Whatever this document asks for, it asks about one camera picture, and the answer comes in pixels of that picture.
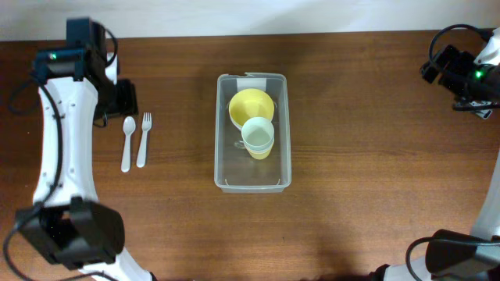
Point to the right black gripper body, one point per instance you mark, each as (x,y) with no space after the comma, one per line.
(463,78)

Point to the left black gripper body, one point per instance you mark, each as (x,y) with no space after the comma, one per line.
(119,99)

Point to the long white plastic spoon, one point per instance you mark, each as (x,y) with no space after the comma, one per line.
(129,127)

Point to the short white plastic spoon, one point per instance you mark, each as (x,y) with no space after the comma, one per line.
(142,152)

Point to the white plastic bowl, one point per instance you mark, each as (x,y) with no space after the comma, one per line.
(237,125)

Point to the yellow plastic bowl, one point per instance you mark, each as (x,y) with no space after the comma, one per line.
(249,103)

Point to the cream plastic cup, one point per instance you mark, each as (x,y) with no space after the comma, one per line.
(258,131)

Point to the yellow plastic cup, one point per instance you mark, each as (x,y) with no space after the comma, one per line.
(259,155)

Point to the green plastic cup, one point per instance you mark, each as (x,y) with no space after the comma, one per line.
(259,149)

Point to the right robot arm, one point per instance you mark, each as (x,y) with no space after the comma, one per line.
(449,255)

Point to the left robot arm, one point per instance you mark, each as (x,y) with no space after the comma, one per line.
(79,88)

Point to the clear plastic storage container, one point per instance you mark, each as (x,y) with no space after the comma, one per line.
(235,171)

